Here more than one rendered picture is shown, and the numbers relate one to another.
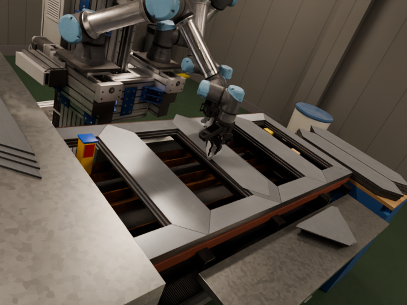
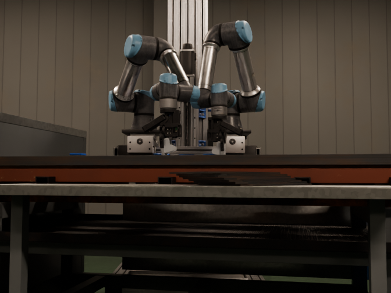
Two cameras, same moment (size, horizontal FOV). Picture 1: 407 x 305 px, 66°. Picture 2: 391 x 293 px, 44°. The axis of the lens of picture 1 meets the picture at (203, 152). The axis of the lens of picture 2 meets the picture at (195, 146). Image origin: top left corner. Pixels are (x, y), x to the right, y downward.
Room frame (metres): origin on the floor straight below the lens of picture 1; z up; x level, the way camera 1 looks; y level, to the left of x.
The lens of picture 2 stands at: (0.47, -1.90, 0.77)
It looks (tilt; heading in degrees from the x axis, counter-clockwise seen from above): 4 degrees up; 62
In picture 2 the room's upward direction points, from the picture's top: straight up
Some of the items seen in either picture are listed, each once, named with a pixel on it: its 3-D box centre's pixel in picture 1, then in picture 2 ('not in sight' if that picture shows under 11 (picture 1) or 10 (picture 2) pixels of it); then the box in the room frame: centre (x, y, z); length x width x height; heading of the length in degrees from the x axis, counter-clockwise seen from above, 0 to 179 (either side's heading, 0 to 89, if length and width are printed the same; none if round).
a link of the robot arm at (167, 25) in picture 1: (166, 32); (230, 102); (1.94, 0.46, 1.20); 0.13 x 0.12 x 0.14; 128
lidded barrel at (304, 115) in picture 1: (303, 131); not in sight; (3.79, -1.09, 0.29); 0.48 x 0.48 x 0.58
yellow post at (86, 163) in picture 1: (84, 160); not in sight; (1.06, 0.45, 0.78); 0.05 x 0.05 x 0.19; 51
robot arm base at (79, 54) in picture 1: (90, 49); (144, 122); (1.49, 0.69, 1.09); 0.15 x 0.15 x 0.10
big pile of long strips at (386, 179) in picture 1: (349, 159); not in sight; (2.03, -0.94, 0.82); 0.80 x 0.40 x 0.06; 51
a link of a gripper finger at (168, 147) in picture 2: (216, 152); (167, 149); (1.31, -0.06, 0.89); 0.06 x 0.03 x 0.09; 141
